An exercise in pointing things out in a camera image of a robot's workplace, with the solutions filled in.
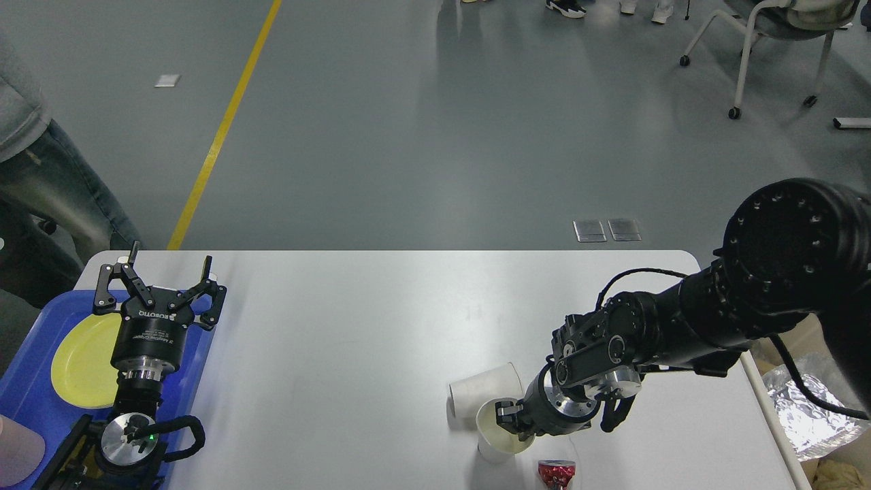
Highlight beige plastic bin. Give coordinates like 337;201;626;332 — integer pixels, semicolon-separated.
741;314;869;489

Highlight yellow plate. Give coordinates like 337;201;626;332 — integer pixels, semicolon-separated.
50;312;121;410

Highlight right metal floor plate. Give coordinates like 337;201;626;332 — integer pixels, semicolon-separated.
608;219;643;242

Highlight white metal bar on floor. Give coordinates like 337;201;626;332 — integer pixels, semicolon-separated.
832;117;871;131

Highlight brown paper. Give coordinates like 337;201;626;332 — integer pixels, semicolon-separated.
811;459;870;489

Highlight left metal floor plate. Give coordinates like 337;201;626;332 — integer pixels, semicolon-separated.
572;220;608;243

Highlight blue plastic tray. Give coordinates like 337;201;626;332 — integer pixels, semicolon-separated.
1;291;212;489

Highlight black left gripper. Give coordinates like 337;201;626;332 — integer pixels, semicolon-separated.
92;239;228;375

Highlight grey office chair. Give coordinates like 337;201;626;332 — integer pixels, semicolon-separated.
679;1;860;120

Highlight white paper cup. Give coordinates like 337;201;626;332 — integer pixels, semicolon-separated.
448;362;525;419
475;397;536;464

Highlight crushed red can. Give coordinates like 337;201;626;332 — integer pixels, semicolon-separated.
536;459;576;490

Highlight metal floor plate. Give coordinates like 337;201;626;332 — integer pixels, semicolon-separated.
572;220;608;243
608;219;643;242

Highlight aluminium foil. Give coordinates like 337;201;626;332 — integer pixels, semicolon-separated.
762;353;869;461

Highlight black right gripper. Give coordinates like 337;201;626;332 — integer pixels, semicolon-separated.
494;367;592;438

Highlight people's feet in background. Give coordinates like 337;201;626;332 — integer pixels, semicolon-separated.
461;0;676;25

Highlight person in black clothes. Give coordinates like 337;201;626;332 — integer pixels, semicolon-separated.
0;34;142;310

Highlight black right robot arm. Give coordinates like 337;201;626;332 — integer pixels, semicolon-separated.
489;178;870;441

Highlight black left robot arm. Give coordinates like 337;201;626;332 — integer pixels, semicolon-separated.
33;242;227;489

